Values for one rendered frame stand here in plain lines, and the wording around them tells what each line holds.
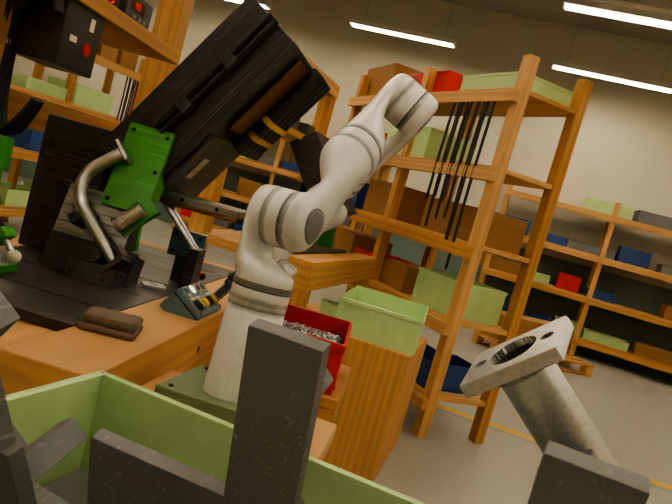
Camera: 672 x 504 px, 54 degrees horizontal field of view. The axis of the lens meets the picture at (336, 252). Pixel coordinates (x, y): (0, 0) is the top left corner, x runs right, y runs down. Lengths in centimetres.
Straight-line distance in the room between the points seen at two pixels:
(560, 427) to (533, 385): 2
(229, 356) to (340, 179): 32
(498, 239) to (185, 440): 347
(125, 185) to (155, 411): 92
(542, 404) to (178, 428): 52
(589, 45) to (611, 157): 168
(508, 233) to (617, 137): 651
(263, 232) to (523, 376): 70
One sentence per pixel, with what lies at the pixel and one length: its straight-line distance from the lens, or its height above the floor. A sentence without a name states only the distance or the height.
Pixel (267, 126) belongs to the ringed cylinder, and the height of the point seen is 136.
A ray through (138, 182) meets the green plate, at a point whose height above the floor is 114.
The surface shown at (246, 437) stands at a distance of 40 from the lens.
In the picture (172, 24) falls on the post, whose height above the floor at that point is 166.
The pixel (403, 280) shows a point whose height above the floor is 81.
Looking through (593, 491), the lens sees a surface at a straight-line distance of 33.
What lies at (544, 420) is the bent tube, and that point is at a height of 116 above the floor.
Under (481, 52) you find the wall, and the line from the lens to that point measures 1076.
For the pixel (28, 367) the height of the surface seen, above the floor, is 89.
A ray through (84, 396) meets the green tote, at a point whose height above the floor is 94.
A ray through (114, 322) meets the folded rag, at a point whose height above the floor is 93.
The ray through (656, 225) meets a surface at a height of 203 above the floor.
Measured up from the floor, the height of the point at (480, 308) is 82.
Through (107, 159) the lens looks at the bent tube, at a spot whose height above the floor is 117.
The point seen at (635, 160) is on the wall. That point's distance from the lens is 1052.
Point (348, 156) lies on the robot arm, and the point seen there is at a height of 130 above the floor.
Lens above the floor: 123
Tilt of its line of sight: 5 degrees down
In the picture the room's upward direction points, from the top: 16 degrees clockwise
